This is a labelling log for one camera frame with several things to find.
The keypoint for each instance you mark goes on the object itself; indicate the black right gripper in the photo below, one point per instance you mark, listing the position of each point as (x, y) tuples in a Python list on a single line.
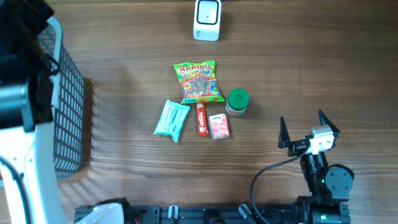
[(296, 147)]

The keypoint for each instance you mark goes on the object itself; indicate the red tissue pack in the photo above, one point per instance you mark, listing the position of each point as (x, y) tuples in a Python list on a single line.
[(219, 126)]

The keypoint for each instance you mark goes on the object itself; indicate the red Nescafe stick sachet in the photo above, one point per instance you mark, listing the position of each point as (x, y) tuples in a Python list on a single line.
[(201, 119)]

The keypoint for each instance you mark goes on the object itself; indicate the Haribo gummy candy bag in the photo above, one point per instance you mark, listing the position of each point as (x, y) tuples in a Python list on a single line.
[(198, 82)]

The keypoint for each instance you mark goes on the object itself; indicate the teal wet wipes pack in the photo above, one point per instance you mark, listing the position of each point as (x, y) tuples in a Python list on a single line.
[(172, 119)]

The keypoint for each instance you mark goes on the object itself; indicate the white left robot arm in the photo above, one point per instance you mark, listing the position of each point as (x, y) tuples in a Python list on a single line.
[(27, 131)]

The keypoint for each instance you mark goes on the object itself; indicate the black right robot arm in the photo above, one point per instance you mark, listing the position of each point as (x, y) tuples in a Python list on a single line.
[(329, 185)]

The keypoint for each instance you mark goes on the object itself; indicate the white barcode scanner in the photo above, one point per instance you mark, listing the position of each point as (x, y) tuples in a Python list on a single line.
[(207, 20)]

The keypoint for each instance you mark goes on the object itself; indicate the green lid jar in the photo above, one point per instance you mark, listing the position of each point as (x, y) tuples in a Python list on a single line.
[(237, 102)]

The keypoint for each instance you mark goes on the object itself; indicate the grey plastic mesh basket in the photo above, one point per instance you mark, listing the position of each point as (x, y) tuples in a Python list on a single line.
[(68, 103)]

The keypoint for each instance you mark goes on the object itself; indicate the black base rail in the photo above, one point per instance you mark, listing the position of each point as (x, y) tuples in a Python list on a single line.
[(119, 210)]

